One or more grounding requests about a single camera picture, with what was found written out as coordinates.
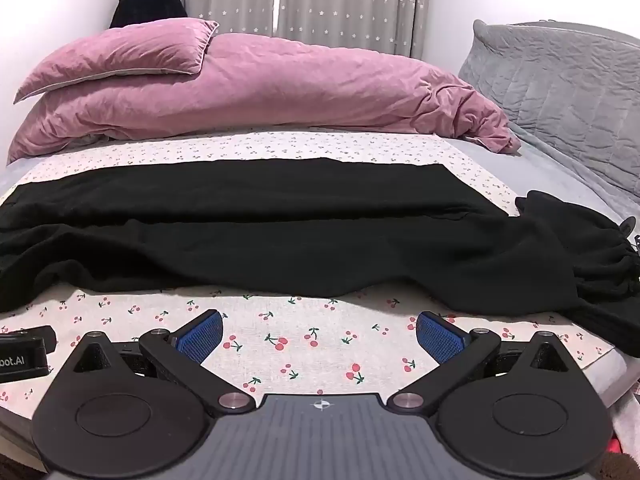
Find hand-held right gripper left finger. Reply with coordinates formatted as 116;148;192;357
70;309;256;417

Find grey quilted headboard cover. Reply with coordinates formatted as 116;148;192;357
457;19;640;196

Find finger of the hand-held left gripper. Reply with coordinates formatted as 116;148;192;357
21;325;57;357

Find cherry print bed sheet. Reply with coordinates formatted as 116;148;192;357
0;130;621;411

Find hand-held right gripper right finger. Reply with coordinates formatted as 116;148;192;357
387;311;572;416

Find pink pillow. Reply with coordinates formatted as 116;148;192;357
13;17;220;106

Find grey star print curtain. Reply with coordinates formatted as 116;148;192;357
162;0;432;61

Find pink duvet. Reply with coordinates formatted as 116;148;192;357
6;32;522;166

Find black pants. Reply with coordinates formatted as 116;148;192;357
0;157;640;346

